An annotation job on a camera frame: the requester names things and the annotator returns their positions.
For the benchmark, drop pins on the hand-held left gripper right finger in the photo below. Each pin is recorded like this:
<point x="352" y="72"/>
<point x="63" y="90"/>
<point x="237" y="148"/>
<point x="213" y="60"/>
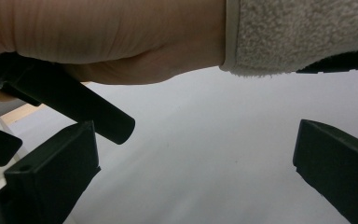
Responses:
<point x="338" y="168"/>

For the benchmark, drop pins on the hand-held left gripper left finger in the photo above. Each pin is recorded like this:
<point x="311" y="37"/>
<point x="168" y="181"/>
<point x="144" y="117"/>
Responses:
<point x="52" y="174"/>

